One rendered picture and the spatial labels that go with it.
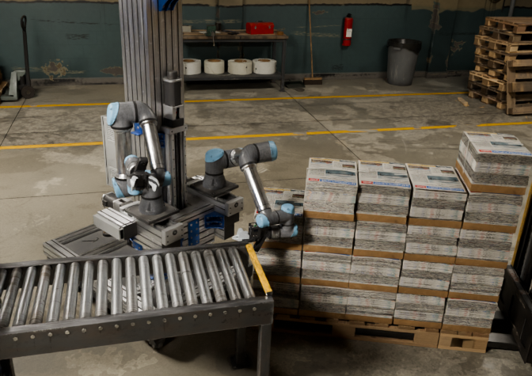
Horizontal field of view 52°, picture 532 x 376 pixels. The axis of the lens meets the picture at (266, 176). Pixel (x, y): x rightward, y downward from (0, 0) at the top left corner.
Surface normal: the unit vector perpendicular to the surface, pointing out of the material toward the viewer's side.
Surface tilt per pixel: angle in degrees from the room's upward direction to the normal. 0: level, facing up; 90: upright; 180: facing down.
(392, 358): 0
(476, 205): 90
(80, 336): 90
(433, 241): 89
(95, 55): 90
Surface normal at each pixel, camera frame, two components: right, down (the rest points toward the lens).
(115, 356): 0.04, -0.92
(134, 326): 0.25, 0.39
